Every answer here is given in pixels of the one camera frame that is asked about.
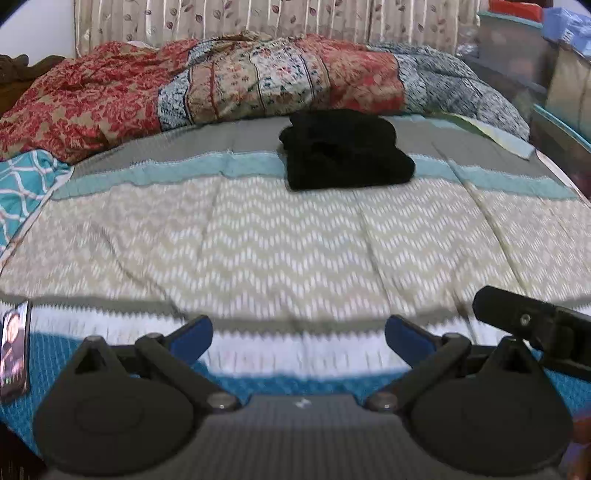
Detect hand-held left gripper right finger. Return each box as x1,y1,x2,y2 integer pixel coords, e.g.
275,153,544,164
365,315,546,412

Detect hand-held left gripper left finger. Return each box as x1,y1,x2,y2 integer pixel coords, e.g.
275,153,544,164
74,315,241,414

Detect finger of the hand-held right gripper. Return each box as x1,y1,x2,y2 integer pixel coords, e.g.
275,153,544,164
472,285,591,372

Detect black pants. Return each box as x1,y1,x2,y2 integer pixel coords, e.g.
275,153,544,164
278,109,416,191

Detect beige teal chevron quilt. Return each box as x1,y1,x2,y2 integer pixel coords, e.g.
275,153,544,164
0,113,591,457

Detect pale blue yellow sheet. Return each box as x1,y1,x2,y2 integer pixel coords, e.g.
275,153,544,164
441,112,537,161

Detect black smartphone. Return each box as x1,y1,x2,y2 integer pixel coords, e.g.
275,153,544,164
0,300,33,406

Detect clear storage bin teal lid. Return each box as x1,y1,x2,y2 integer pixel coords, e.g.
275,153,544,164
530,104,591,195
475,10,559,90

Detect teal lattice print pillow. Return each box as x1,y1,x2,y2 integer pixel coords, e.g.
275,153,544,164
0,150,75,252

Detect beige bulky bag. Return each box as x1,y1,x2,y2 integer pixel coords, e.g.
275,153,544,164
547,44,591,139

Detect red blue patchwork comforter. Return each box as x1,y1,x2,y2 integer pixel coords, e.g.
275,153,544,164
0,31,531,164

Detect brown cloth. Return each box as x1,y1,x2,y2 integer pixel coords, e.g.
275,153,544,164
0,54,65,116

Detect beige leaf print curtain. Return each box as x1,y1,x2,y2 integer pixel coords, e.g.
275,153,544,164
74,0,481,56

